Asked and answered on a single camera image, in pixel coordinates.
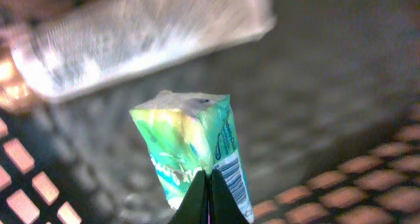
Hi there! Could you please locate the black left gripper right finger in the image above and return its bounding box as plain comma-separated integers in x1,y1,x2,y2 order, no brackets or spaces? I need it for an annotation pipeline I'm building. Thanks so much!
209,169,249,224

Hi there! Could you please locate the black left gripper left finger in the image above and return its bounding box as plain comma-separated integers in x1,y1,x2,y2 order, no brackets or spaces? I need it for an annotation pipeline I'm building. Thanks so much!
168,171,208,224

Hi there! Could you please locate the teal tissue pack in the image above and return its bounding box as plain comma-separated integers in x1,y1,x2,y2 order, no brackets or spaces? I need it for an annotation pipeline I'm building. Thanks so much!
129,91,255,223

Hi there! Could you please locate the white cosmetic tube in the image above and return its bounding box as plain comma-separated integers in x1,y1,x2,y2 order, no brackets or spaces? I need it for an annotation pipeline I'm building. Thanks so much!
10,0,276,102

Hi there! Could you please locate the grey plastic mesh basket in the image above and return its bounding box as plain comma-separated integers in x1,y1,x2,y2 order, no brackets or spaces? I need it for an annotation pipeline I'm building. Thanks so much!
1,0,419,223

